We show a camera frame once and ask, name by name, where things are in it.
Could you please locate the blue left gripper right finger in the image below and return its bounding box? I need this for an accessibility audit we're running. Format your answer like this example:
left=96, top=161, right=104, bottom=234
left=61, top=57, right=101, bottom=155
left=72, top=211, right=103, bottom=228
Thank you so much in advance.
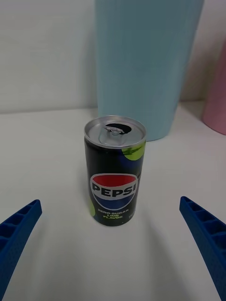
left=179, top=196, right=226, bottom=301

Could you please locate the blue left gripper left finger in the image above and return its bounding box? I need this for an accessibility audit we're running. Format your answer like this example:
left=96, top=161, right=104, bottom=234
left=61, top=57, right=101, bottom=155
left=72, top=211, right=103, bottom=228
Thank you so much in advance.
left=0, top=199, right=43, bottom=301

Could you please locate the black drink can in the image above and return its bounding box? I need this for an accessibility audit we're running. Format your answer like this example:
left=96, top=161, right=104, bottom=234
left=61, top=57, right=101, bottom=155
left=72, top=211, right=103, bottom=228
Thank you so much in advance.
left=84, top=115, right=147, bottom=227

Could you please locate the pink plastic bin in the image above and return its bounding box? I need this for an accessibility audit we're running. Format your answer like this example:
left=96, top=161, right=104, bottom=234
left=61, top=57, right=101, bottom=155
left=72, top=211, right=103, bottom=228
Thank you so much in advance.
left=202, top=42, right=226, bottom=136

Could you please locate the pale blue plastic bin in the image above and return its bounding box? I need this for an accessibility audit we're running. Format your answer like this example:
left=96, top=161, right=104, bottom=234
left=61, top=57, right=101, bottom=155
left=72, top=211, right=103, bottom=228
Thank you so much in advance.
left=94, top=0, right=205, bottom=142

